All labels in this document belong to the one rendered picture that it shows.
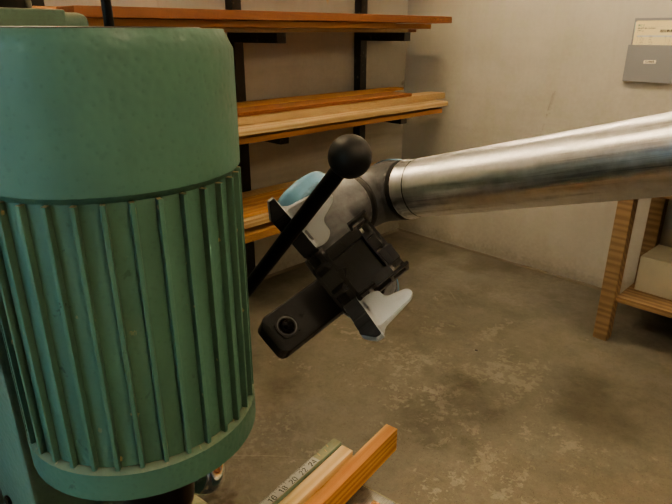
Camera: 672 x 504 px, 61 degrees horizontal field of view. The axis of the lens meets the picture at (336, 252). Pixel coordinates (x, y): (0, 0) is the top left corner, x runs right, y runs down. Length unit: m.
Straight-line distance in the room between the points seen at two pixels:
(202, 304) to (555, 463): 2.10
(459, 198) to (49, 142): 0.54
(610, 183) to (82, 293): 0.52
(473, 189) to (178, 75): 0.47
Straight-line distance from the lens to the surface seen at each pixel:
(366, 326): 0.49
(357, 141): 0.44
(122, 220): 0.35
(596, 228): 3.82
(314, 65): 3.73
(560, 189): 0.69
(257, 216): 2.97
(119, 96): 0.33
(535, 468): 2.36
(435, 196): 0.78
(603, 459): 2.49
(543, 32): 3.84
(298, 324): 0.59
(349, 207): 0.79
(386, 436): 0.89
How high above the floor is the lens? 1.50
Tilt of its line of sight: 21 degrees down
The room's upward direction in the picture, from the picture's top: straight up
